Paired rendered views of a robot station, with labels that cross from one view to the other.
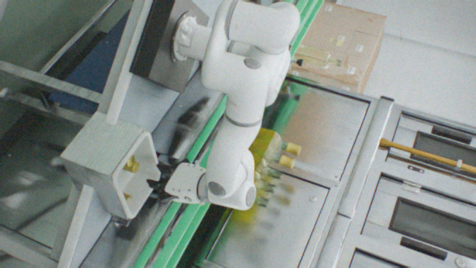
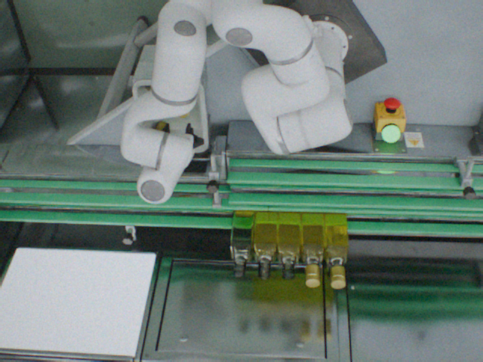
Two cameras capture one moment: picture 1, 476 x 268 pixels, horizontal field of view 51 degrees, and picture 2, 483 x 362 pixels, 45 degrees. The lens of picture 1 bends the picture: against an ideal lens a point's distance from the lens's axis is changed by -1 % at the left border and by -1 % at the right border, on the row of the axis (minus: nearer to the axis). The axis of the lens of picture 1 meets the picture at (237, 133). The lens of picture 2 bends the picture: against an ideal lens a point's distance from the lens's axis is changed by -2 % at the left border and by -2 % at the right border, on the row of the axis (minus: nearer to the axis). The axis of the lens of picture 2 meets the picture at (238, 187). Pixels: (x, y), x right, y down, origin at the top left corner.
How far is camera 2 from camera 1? 1.03 m
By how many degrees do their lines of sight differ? 45
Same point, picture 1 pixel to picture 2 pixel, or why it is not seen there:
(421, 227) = not seen: outside the picture
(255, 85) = (161, 45)
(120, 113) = (209, 57)
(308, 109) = (456, 301)
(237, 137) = (147, 99)
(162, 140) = (244, 130)
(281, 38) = (216, 23)
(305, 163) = (361, 324)
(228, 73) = (162, 19)
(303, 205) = (285, 335)
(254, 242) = (210, 299)
